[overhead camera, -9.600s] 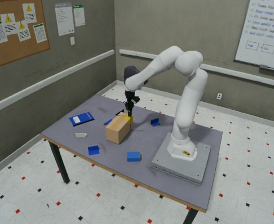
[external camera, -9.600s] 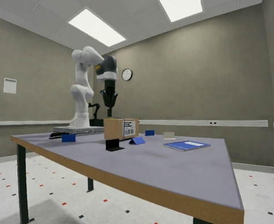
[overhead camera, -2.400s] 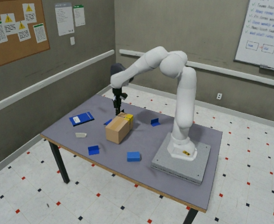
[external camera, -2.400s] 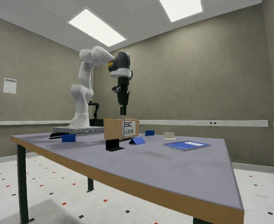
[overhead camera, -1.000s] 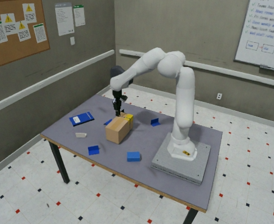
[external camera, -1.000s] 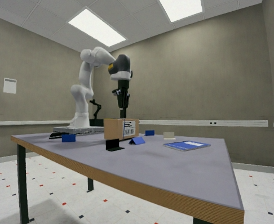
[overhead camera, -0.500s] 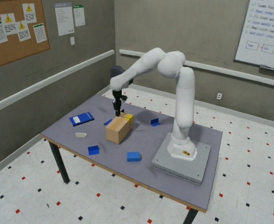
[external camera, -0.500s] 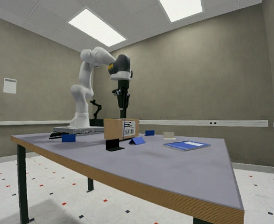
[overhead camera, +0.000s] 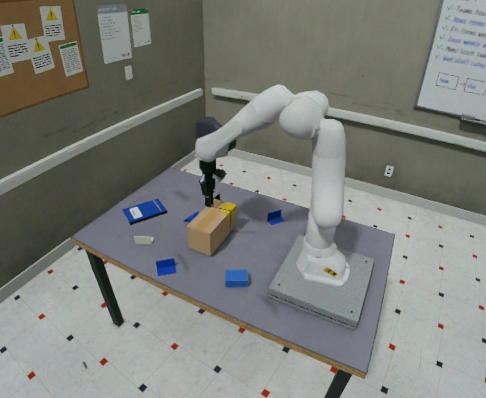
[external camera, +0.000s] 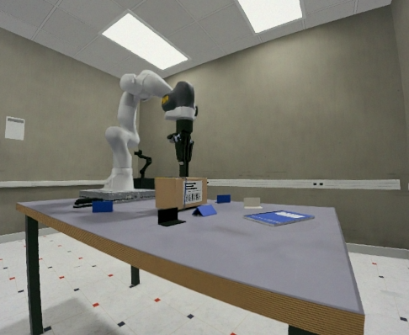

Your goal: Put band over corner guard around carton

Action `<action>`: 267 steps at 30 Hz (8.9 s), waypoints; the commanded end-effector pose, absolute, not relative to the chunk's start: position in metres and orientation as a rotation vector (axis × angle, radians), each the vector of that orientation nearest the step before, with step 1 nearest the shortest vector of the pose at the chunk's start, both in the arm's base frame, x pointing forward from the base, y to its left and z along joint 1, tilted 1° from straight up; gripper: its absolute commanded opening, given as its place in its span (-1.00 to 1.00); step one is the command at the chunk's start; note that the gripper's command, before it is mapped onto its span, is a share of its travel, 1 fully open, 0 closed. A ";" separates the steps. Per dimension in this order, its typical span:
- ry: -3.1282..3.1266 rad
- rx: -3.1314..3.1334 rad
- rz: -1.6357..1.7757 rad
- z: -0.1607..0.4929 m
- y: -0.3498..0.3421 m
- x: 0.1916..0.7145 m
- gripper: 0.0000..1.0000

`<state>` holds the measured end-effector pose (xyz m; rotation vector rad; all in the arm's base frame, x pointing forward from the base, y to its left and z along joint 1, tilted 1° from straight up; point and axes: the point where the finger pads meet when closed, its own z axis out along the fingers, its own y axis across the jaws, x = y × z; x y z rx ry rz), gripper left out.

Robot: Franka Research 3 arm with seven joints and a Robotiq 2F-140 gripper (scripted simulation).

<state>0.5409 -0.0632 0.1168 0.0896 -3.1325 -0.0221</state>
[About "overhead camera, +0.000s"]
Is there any blue notebook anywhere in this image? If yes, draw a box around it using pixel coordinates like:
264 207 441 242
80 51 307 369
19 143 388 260
122 199 168 225

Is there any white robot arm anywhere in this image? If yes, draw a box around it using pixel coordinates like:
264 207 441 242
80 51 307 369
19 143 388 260
195 85 350 286

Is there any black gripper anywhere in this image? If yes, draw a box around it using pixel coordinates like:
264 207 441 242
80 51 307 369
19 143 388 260
199 159 216 207

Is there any tan cardboard box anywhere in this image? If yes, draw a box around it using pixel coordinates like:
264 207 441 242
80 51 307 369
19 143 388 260
187 199 236 256

